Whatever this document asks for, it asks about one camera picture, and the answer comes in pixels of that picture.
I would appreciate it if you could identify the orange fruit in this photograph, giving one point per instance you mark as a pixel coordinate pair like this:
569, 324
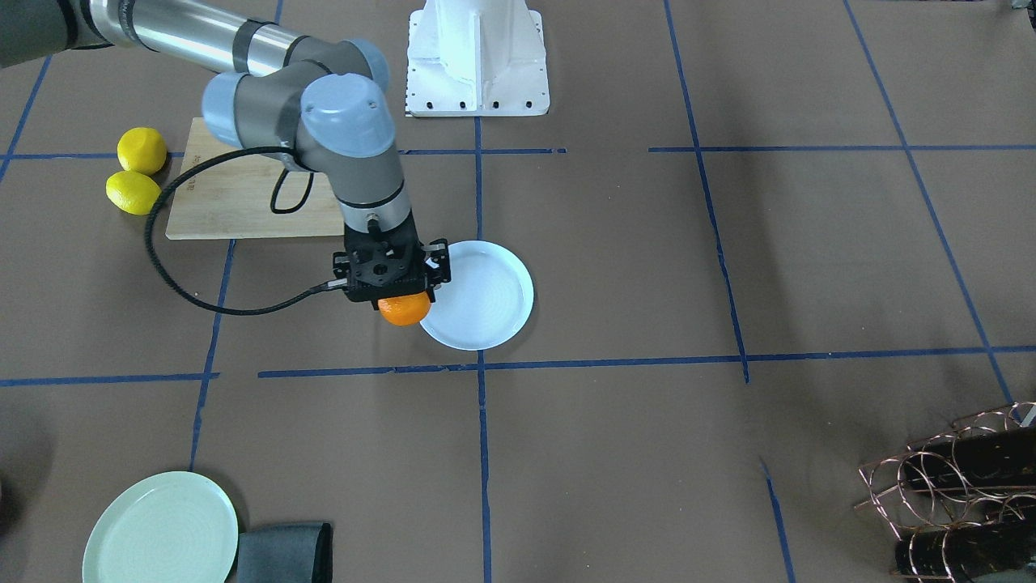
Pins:
404, 311

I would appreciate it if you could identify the copper wire bottle rack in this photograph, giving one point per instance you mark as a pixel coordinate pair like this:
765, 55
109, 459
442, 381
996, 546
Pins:
960, 504

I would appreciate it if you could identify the middle green wine bottle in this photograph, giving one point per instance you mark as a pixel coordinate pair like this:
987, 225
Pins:
1003, 552

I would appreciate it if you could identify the green wine bottle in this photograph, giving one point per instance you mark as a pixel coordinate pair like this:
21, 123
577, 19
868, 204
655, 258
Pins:
1003, 552
994, 463

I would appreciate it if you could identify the lower yellow lemon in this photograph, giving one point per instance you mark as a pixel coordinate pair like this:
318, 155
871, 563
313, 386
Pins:
132, 192

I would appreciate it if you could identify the upper yellow lemon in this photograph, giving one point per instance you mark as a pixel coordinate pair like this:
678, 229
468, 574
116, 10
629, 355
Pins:
143, 150

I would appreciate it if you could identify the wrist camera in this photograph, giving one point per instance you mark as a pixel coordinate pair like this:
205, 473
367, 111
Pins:
370, 275

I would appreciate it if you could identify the wooden cutting board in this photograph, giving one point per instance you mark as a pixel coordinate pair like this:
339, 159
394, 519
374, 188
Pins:
232, 201

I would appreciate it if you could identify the rear green wine bottle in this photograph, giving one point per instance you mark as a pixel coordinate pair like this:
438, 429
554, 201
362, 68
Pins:
994, 463

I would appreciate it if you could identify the light blue plate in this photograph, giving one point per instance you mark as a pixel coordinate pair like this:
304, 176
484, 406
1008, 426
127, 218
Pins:
487, 301

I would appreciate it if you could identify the dark folded cloth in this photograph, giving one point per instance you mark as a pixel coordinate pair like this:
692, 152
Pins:
286, 552

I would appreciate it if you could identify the yellow lemon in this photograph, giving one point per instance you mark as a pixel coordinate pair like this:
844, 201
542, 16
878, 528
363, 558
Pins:
132, 192
143, 150

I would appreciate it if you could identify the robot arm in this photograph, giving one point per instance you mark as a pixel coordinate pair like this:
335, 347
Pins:
314, 106

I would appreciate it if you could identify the white central pillar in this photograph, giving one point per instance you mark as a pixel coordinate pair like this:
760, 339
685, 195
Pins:
476, 58

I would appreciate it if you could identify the green plate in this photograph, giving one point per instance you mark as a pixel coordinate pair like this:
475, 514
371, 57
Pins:
175, 526

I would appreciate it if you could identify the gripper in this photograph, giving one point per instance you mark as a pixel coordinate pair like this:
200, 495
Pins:
438, 266

